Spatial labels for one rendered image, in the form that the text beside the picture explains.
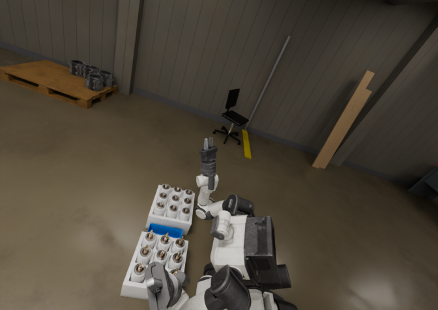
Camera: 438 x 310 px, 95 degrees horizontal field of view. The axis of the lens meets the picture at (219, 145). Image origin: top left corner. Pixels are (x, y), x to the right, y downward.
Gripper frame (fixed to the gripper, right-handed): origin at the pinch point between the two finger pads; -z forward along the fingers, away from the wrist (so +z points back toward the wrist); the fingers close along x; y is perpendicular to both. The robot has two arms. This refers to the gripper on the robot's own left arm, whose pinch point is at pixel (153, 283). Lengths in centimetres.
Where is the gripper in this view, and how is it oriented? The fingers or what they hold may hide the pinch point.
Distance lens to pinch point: 68.2
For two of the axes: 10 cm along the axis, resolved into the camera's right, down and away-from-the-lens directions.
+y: 9.2, -3.3, 2.2
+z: 0.5, 6.5, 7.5
